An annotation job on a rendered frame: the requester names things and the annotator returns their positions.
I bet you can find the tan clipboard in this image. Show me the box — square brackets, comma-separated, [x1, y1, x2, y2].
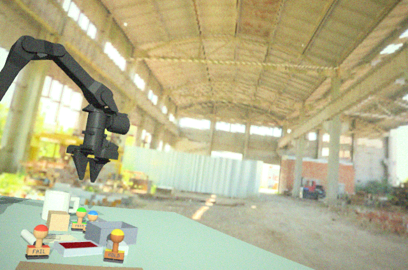
[15, 261, 143, 270]

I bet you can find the wooden rubber stamp with yellow knob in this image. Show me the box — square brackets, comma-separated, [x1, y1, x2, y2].
[104, 229, 125, 264]

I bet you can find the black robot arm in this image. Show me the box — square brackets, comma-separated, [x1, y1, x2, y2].
[0, 35, 130, 135]

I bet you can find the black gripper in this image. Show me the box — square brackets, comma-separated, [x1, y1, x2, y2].
[66, 127, 119, 183]

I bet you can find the white mug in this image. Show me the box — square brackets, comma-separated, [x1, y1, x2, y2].
[41, 190, 80, 220]

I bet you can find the tan cardboard box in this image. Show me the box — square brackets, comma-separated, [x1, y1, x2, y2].
[46, 210, 70, 231]

